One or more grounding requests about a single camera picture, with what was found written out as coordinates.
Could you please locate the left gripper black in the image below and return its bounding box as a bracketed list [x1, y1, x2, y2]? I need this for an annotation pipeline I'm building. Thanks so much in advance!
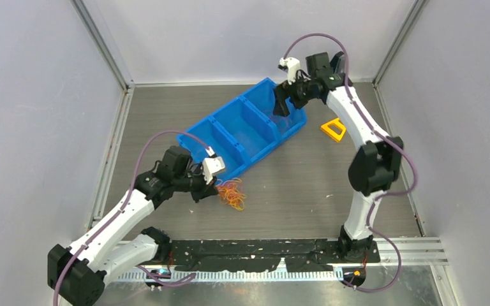
[174, 163, 219, 203]

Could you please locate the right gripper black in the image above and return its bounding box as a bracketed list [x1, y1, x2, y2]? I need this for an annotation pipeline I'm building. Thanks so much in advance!
[272, 71, 315, 118]

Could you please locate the yellow cable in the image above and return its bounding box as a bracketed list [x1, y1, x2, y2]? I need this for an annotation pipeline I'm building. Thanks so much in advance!
[217, 179, 247, 212]

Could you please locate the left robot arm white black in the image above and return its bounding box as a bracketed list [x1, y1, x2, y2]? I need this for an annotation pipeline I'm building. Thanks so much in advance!
[47, 146, 226, 305]

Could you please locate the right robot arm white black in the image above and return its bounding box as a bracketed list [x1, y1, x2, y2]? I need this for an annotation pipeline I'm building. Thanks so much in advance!
[273, 52, 403, 262]

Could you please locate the blue three-compartment plastic bin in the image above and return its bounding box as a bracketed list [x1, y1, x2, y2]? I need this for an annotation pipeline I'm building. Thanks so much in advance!
[186, 78, 307, 182]

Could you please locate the yellow triangular plastic piece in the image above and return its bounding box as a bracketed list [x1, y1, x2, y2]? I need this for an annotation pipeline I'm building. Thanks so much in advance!
[320, 118, 346, 142]

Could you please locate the black wedge-shaped stand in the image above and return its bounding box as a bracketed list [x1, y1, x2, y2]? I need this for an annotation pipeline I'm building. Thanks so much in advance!
[330, 51, 346, 78]

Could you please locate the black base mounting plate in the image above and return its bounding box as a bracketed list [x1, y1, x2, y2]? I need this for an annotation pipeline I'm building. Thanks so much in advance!
[141, 238, 381, 273]

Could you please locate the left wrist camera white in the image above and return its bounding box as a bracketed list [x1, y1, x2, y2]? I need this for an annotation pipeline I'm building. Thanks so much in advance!
[202, 146, 226, 185]

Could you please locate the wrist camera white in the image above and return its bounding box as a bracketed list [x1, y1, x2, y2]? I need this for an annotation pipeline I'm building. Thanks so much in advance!
[278, 57, 301, 85]
[202, 146, 226, 185]

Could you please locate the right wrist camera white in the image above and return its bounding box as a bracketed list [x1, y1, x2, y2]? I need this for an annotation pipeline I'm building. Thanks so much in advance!
[278, 57, 301, 85]

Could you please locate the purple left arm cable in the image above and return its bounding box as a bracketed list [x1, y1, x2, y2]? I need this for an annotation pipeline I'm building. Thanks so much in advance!
[52, 129, 213, 306]

